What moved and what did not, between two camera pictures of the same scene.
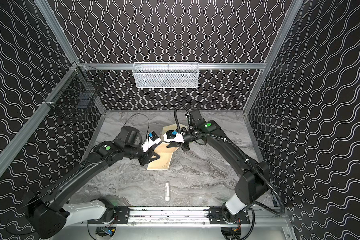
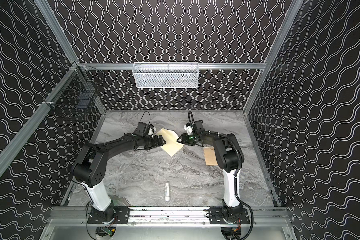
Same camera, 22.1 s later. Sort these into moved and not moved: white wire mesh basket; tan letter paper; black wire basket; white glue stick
Moved: tan letter paper
Not moved: white wire mesh basket; white glue stick; black wire basket
